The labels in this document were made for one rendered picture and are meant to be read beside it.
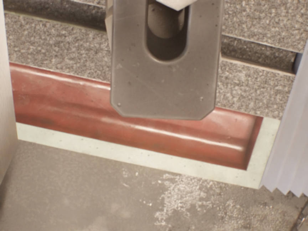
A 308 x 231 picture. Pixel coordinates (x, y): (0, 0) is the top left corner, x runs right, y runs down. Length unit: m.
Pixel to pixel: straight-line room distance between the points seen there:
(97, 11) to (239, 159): 0.17
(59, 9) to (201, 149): 0.16
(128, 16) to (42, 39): 0.26
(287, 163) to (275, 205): 1.00
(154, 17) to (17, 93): 0.28
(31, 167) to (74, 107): 0.96
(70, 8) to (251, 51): 0.14
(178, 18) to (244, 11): 0.22
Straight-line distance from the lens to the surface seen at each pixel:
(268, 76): 0.50
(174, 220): 1.53
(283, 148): 0.53
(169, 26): 0.27
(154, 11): 0.27
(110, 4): 0.34
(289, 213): 1.55
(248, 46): 0.50
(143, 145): 0.52
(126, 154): 0.52
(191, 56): 0.24
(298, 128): 0.53
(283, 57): 0.51
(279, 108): 0.51
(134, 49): 0.24
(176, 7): 0.18
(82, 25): 0.49
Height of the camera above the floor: 1.29
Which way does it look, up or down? 67 degrees down
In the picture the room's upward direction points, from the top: 179 degrees counter-clockwise
